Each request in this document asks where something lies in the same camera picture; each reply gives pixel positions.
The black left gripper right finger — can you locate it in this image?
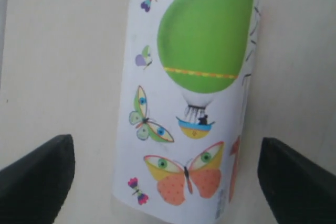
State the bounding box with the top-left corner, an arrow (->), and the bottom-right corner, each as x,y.
257,137 -> 335,223

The small colourful drink carton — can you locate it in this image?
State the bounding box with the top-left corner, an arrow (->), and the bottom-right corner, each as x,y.
112,0 -> 261,223

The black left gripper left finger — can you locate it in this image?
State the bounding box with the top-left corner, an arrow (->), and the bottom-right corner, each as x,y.
1,134 -> 76,223

